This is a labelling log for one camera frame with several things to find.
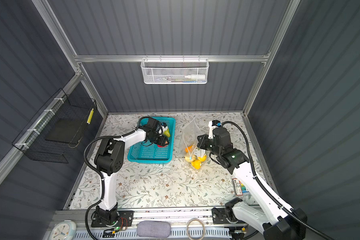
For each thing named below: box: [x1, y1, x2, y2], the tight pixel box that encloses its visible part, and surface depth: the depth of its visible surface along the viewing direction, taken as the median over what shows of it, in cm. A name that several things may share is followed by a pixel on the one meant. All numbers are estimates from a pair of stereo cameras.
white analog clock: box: [49, 220, 77, 240], surface depth 70 cm
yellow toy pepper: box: [191, 160, 202, 170], surface depth 90 cm
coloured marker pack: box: [232, 178, 250, 196], surface depth 82 cm
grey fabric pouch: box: [136, 220, 172, 238], surface depth 70 cm
